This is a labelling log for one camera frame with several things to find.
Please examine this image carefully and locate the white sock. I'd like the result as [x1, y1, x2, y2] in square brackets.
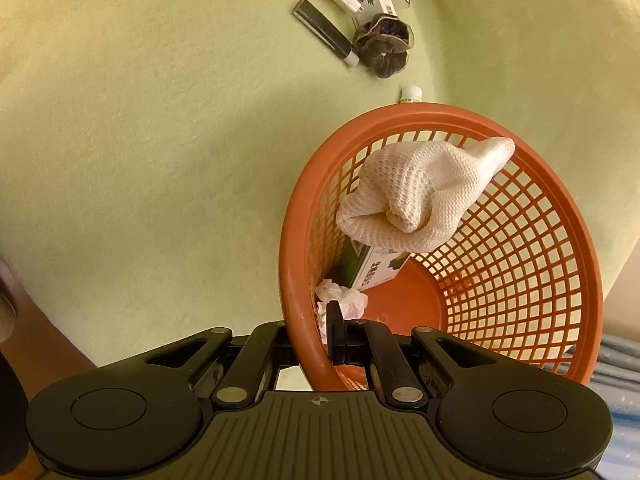
[336, 136, 515, 252]

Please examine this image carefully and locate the black lighter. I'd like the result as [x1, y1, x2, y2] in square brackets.
[292, 0, 359, 67]

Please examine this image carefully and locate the yellow-green sofa cover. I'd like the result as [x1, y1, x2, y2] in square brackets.
[1, 0, 639, 365]

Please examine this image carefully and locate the brown hair scrunchie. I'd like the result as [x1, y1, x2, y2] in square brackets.
[352, 13, 414, 79]

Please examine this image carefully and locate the green and white box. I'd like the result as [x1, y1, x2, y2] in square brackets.
[336, 238, 410, 292]

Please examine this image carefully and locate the white tissue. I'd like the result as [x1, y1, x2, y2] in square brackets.
[314, 280, 368, 344]

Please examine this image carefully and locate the small white pill bottle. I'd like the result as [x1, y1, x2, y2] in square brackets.
[399, 84, 423, 104]

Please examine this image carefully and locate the orange plastic mesh basket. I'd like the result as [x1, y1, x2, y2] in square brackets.
[279, 103, 603, 391]

